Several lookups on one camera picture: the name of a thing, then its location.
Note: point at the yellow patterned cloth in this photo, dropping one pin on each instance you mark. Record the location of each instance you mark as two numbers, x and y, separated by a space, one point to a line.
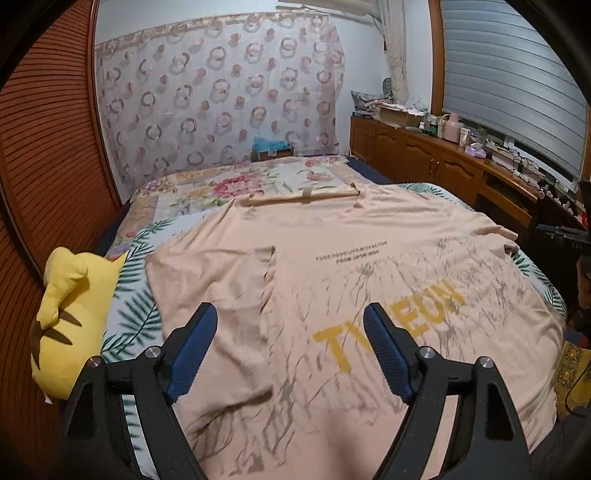
570 374

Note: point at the wooden cabinet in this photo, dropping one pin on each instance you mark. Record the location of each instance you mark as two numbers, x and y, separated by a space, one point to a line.
443 161

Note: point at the wooden headboard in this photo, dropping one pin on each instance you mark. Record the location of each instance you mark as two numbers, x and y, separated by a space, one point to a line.
46 161

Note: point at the floral bedspread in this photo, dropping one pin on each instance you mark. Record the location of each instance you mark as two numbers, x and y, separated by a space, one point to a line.
221 189

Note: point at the cardboard box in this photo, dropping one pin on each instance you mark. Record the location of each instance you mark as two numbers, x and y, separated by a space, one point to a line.
399 115

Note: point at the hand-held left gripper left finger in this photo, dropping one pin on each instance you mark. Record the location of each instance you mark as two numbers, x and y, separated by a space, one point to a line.
194 350

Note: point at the circle patterned curtain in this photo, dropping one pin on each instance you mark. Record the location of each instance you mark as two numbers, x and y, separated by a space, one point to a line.
207 92

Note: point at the peach printed t-shirt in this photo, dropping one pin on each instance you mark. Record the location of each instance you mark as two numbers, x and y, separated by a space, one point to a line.
300 286

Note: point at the pink bottle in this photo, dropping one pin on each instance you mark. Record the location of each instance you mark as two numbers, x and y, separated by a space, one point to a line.
451 129

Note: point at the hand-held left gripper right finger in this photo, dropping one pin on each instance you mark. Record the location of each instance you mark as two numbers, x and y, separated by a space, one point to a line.
388 350

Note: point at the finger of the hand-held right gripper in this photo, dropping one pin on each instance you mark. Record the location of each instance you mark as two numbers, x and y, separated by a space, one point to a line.
565 234

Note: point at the grey window blind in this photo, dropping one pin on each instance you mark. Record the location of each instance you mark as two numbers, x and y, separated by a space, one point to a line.
508 69

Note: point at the yellow plush toy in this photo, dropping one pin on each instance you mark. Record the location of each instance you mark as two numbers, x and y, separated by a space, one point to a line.
74 295

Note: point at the beige window curtain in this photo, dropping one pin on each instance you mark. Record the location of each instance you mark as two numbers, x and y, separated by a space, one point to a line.
397 55

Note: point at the bed with floral leaf sheets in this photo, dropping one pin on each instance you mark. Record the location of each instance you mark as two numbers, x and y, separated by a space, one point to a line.
138 295

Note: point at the folded patterned cloth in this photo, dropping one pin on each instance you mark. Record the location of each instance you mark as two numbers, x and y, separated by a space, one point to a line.
369 101

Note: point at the teal wrapped box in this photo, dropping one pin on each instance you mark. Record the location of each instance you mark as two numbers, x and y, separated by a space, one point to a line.
271 146

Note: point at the purple packet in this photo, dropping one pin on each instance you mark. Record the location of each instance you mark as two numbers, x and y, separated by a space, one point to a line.
475 151

